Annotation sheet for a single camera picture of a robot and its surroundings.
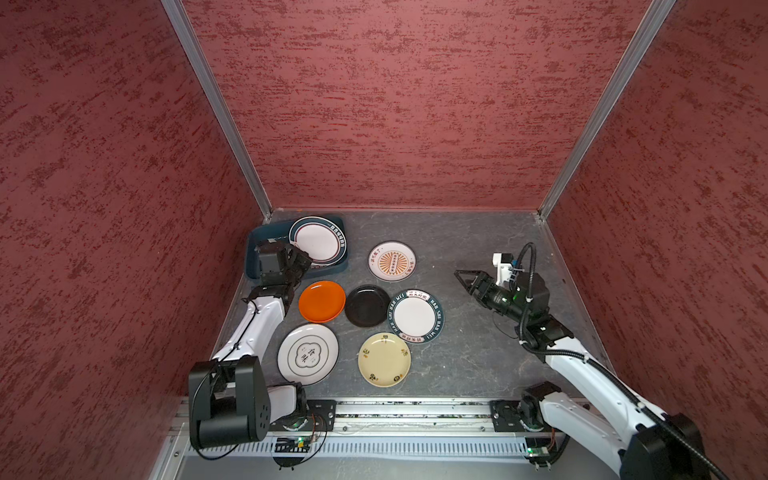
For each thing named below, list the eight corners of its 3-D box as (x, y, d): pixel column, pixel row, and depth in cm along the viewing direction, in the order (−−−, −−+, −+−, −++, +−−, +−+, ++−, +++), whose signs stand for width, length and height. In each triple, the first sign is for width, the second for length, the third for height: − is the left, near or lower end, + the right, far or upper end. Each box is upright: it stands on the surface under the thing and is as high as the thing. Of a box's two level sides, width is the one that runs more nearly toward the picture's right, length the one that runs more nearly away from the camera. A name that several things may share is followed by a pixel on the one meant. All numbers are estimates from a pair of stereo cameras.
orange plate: (295, 323, 91) (293, 319, 89) (304, 284, 100) (302, 280, 98) (343, 323, 92) (342, 320, 90) (348, 284, 101) (347, 280, 99)
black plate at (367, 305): (344, 326, 91) (343, 322, 89) (348, 288, 100) (347, 284, 97) (390, 326, 91) (390, 322, 89) (390, 289, 100) (390, 284, 98)
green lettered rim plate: (387, 343, 88) (387, 340, 87) (387, 292, 99) (387, 289, 98) (446, 343, 89) (447, 341, 87) (440, 292, 100) (441, 289, 98)
